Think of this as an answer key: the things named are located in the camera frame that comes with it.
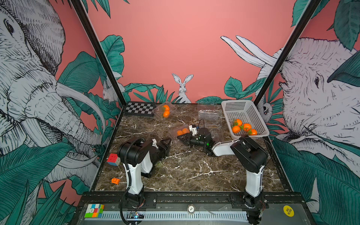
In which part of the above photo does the clear clamshell container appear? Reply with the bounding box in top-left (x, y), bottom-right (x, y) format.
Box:
top-left (169, 124), bottom-right (191, 142)
top-left (200, 121), bottom-right (224, 142)
top-left (197, 105), bottom-right (222, 126)
top-left (152, 102), bottom-right (177, 120)

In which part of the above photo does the orange with leaf centre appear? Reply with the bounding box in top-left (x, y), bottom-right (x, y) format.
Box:
top-left (243, 123), bottom-right (252, 132)

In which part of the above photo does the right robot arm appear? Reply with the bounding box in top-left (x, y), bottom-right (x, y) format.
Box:
top-left (177, 127), bottom-right (268, 198)

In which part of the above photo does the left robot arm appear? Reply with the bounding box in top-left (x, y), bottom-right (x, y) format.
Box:
top-left (117, 137), bottom-right (172, 201)

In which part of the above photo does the black white checkerboard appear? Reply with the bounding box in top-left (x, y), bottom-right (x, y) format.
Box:
top-left (124, 101), bottom-right (155, 117)

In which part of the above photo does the rubik cube on table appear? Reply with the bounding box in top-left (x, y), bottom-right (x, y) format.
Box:
top-left (107, 153), bottom-right (121, 167)

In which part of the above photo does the small orange block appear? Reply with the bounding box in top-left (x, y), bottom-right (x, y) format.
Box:
top-left (111, 178), bottom-right (121, 185)

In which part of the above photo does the colourful rubik cube front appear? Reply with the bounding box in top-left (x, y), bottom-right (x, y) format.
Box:
top-left (84, 204), bottom-right (105, 218)

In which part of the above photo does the yellow round sticker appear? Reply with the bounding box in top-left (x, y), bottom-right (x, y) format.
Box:
top-left (283, 205), bottom-right (294, 217)

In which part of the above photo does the white slotted cable duct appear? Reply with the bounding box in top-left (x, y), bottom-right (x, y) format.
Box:
top-left (84, 210), bottom-right (248, 222)

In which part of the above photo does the black front rail frame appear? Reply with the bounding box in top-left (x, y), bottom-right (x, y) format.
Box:
top-left (71, 192), bottom-right (315, 225)

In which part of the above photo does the left black frame post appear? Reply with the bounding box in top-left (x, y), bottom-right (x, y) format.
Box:
top-left (70, 0), bottom-right (127, 107)

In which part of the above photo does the black frame post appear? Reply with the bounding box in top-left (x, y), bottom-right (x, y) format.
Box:
top-left (254, 0), bottom-right (321, 106)
top-left (70, 0), bottom-right (127, 107)

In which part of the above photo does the right black frame post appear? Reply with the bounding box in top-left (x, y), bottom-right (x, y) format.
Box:
top-left (254, 0), bottom-right (321, 106)

